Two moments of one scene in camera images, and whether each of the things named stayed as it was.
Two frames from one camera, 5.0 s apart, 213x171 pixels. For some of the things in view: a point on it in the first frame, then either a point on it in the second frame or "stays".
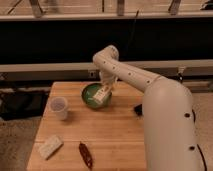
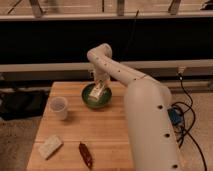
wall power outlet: x=181 y=69 stays
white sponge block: x=49 y=147 stays
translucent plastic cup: x=59 y=107 stays
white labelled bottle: x=102 y=93 to x=96 y=90
